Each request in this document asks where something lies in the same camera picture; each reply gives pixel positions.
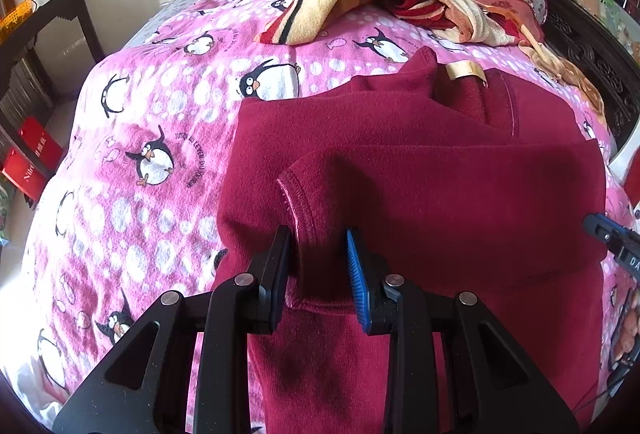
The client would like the red gift box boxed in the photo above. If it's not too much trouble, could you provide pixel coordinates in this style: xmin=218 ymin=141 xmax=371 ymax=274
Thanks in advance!
xmin=17 ymin=115 xmax=64 ymax=166
xmin=1 ymin=149 xmax=49 ymax=203

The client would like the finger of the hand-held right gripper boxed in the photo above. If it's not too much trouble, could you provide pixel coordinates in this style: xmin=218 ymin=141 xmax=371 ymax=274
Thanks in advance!
xmin=582 ymin=213 xmax=632 ymax=246

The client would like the yellow perforated plastic piece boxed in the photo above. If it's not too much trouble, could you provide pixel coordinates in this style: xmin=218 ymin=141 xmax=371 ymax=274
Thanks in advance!
xmin=0 ymin=0 xmax=37 ymax=38

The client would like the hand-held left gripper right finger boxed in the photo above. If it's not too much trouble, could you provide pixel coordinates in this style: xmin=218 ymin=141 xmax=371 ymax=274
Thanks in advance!
xmin=346 ymin=227 xmax=581 ymax=434

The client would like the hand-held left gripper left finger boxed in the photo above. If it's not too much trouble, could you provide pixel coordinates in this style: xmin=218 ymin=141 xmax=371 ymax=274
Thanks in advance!
xmin=52 ymin=225 xmax=294 ymax=434

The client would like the dark carved wooden headboard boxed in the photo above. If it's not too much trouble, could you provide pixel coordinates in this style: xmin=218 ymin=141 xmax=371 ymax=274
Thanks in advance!
xmin=525 ymin=0 xmax=640 ymax=150

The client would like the pink penguin print blanket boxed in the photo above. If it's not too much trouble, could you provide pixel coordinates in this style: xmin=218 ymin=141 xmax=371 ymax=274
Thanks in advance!
xmin=0 ymin=0 xmax=640 ymax=434

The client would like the dark red sweater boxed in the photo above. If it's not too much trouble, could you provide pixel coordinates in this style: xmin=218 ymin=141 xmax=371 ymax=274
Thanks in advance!
xmin=217 ymin=45 xmax=614 ymax=434

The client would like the red heart pillow with frill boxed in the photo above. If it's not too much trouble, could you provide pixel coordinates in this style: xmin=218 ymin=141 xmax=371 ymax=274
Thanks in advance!
xmin=457 ymin=0 xmax=546 ymax=48

